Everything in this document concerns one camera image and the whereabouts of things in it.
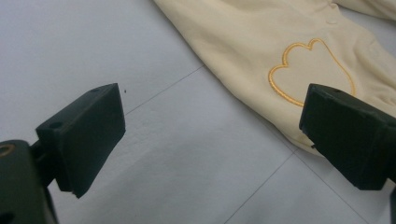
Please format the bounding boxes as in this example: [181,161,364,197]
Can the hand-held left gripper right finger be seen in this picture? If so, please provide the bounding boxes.
[298,82,396,191]

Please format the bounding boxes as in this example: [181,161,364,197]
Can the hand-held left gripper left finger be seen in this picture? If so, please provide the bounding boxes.
[35,82,127,199]

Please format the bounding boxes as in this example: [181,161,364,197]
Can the cream sweatshirt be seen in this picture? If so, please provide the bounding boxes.
[152,0,396,157]

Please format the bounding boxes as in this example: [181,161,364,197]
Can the pale blue foam mat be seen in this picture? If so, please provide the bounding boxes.
[0,0,396,224]

